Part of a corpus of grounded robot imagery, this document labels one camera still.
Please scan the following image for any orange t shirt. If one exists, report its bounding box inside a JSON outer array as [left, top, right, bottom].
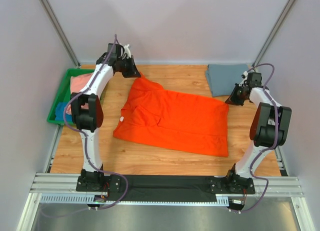
[[113, 76, 229, 157]]

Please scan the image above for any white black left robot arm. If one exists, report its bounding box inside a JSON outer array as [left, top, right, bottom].
[[69, 54, 141, 192]]

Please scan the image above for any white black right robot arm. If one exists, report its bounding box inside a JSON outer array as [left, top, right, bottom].
[[225, 84, 292, 192]]

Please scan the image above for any folded grey blue t shirt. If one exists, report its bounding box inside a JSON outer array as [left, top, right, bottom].
[[205, 63, 249, 97]]

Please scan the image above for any pink t shirt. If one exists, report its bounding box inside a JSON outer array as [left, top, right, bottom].
[[70, 73, 92, 94]]

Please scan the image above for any green plastic bin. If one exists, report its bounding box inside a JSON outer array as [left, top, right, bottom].
[[47, 68, 104, 132]]

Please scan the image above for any blue cloth in bin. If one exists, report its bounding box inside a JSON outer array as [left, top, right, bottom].
[[55, 102, 72, 122]]

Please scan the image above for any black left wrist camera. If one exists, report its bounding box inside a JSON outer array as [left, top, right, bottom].
[[107, 43, 132, 61]]

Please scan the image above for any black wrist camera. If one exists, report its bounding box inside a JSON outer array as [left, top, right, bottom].
[[239, 71, 262, 88], [107, 43, 132, 61]]

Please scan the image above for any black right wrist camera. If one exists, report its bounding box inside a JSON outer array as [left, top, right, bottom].
[[239, 71, 262, 88]]

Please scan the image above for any right aluminium corner post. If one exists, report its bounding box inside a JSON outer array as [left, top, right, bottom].
[[251, 0, 297, 67]]

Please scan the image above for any aluminium corner post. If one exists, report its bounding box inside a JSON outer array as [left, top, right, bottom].
[[251, 0, 297, 67], [39, 0, 81, 68]]

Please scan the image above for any white slotted cable duct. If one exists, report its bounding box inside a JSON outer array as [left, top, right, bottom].
[[39, 193, 230, 206]]

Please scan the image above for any left aluminium corner post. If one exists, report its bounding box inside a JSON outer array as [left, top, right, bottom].
[[39, 0, 81, 68]]

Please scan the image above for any black base plate strip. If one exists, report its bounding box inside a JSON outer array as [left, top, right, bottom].
[[84, 174, 256, 203]]

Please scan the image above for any aluminium frame rail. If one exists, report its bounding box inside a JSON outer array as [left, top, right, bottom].
[[30, 173, 304, 198]]

